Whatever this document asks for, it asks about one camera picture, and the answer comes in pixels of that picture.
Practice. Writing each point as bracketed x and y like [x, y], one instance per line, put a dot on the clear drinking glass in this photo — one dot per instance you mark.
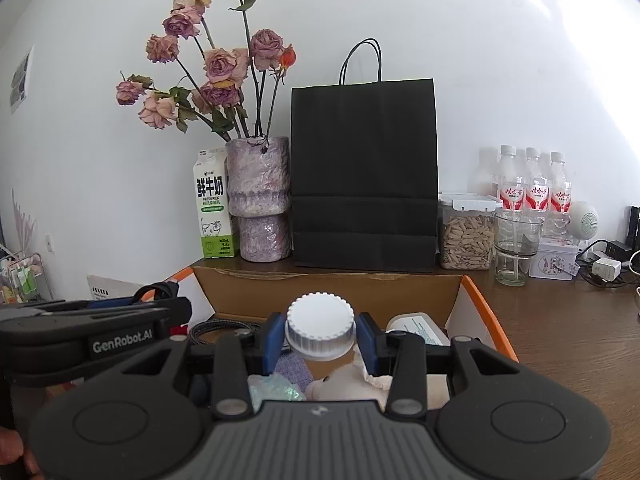
[517, 250]

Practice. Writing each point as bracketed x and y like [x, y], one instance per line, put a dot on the white wall socket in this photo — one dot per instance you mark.
[49, 242]

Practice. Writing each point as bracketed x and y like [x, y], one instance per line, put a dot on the small red item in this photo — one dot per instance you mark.
[179, 330]

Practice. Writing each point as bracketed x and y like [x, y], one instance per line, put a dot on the red orange cardboard box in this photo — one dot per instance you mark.
[325, 285]

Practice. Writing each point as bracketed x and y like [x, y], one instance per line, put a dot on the black paper bag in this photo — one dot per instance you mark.
[365, 175]

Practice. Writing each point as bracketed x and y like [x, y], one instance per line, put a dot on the clear plastic bag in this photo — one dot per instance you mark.
[275, 390]

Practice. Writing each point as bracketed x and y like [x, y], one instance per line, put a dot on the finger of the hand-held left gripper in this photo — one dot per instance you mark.
[170, 312]

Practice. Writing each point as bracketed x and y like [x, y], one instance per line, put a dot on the white yellow plush toy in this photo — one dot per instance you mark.
[345, 385]

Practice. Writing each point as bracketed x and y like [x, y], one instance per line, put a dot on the white round speaker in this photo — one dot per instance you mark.
[586, 220]

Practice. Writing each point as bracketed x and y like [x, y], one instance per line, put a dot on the person's left hand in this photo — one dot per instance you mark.
[10, 445]

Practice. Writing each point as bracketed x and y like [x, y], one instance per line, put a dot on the purple textured vase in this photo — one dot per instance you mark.
[260, 195]

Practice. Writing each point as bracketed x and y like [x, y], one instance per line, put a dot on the white ribbed appliance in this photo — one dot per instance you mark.
[115, 287]

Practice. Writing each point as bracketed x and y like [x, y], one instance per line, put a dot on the white cap bottle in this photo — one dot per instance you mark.
[320, 322]

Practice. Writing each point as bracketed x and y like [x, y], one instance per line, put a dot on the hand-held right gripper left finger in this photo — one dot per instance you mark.
[274, 345]

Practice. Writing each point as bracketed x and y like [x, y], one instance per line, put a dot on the pink dried grass sprig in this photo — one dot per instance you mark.
[24, 220]

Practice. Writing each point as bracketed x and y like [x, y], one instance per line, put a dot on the wall poster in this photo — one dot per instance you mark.
[21, 80]

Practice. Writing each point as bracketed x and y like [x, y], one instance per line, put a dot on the clear seed container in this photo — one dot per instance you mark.
[467, 240]

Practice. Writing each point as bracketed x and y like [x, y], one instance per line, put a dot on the white charger plug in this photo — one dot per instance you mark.
[607, 269]

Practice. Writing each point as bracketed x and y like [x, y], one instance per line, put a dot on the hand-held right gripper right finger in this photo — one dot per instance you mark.
[365, 345]

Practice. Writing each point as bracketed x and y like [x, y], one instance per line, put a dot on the white plastic container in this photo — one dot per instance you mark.
[420, 327]

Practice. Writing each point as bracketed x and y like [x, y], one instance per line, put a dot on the dried rose bouquet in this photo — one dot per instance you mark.
[220, 70]

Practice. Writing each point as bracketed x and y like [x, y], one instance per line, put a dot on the black upright device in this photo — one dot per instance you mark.
[634, 227]

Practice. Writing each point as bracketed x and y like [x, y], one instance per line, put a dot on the black power adapter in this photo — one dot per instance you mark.
[619, 249]

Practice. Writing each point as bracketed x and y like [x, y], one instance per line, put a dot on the white green milk carton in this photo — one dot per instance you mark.
[214, 205]

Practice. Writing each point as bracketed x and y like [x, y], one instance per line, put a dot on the white printed tin box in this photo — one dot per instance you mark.
[555, 260]

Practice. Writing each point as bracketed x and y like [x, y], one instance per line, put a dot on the blue grey cloth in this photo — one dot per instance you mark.
[295, 367]

